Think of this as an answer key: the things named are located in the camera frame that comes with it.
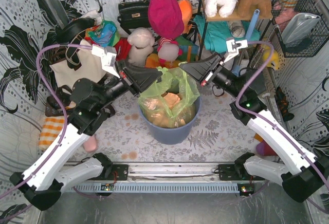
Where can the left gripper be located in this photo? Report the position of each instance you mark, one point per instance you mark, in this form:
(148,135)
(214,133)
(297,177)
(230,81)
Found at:
(127,78)

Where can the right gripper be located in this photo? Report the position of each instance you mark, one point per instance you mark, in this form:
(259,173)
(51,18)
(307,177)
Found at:
(212,71)

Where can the green trash bag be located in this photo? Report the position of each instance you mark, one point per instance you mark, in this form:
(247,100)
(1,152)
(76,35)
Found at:
(174,80)

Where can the blue trash bin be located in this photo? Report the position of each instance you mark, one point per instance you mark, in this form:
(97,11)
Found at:
(172,136)

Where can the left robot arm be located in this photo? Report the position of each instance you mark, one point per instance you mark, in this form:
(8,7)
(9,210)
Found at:
(44,182)

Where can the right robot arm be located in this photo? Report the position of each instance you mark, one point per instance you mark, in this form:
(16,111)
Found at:
(301,173)

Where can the cream canvas tote bag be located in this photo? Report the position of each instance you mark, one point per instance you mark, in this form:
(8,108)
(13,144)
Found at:
(90,68)

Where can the magenta cloth bag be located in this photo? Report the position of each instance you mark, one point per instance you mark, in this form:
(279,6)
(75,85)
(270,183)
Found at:
(165,18)

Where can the pink plush doll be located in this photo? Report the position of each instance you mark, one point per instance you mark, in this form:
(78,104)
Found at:
(168,51)

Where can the crumpled brown paper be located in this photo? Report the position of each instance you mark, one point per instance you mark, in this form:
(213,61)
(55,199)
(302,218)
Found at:
(168,111)

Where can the teal cloth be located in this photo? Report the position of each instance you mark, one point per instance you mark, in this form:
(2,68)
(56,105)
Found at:
(218,32)

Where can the cream plush sheep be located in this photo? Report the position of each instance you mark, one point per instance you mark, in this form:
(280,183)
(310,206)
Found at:
(141,41)

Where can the grey patterned sneaker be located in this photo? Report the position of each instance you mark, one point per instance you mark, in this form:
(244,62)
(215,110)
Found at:
(236,28)

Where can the orange plush toy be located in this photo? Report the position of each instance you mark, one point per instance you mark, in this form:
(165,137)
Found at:
(186,11)

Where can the black leather handbag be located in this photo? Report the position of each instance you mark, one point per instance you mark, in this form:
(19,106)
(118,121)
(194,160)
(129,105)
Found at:
(133,15)

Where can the yellow plush duck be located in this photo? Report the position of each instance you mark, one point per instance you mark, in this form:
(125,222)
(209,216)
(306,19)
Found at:
(274,60)

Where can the pink cylinder toy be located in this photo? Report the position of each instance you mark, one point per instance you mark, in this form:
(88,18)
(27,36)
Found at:
(91,144)

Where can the black hat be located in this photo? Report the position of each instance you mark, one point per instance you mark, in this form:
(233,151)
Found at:
(68,33)

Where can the silver foil pouch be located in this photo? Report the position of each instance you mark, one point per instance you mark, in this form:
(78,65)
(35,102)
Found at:
(299,27)

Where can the orange checkered towel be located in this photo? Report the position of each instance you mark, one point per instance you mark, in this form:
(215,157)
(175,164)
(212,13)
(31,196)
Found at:
(51,128)

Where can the blue handled mop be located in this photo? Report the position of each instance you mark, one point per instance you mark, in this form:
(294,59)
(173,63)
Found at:
(241,65)

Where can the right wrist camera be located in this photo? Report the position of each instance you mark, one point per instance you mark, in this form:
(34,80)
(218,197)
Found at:
(233,48)

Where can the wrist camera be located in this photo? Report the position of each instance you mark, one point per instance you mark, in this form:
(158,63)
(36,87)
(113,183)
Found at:
(107,56)
(233,48)

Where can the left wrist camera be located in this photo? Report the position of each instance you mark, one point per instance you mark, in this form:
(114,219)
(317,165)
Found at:
(107,56)

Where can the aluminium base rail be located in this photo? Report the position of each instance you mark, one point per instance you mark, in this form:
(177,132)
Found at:
(169,172)

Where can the brown patterned strap bag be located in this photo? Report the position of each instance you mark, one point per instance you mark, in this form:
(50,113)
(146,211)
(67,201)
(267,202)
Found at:
(53,109)

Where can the black wire basket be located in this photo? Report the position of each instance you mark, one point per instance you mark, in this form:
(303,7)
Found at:
(310,45)

